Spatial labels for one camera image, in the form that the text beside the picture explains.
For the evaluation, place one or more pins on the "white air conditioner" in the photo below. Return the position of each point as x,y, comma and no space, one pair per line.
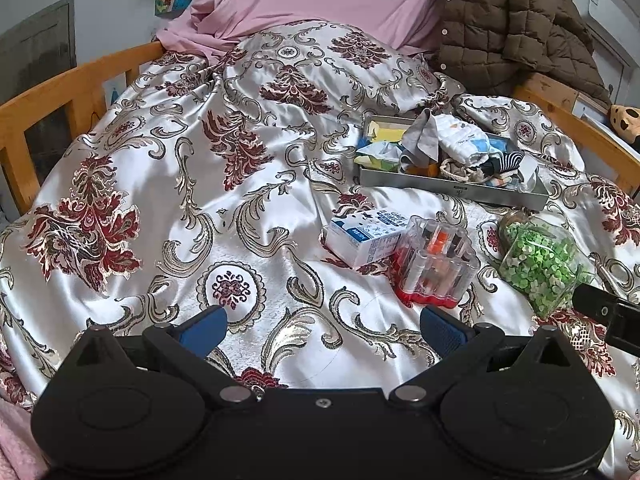
610,10

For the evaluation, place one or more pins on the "white and blue box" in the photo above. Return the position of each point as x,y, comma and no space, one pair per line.
360,245

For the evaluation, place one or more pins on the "wooden bed frame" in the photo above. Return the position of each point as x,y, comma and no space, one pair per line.
40,105

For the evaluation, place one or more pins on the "tan plush toy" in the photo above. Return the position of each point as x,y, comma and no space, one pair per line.
625,120

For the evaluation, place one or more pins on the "cardboard box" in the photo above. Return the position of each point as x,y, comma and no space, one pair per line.
550,91

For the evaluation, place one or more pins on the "clear tube case red base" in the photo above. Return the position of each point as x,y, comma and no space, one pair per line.
435,265

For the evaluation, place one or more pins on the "black white striped cloth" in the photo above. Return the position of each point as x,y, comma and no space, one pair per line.
505,162

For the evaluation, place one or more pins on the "metal tray with cartoon picture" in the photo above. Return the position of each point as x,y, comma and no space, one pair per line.
450,191

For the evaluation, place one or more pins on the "pink fleece cloth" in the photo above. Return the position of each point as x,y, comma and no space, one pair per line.
17,445

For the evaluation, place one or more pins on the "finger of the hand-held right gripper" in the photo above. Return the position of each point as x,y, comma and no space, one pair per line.
592,299

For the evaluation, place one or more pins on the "brown quilted jacket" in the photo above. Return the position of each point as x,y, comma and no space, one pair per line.
510,20

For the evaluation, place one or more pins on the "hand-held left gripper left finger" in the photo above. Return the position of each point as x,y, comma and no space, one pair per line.
202,330

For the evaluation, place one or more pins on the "patterned satin blanket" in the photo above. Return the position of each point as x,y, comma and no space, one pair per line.
200,185

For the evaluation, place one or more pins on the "jar of green beads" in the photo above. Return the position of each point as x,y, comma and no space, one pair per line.
540,265

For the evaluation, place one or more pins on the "grey woven cloth pouch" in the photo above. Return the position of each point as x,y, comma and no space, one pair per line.
422,135

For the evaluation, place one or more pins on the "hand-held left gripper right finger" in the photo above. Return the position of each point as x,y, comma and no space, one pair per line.
440,330

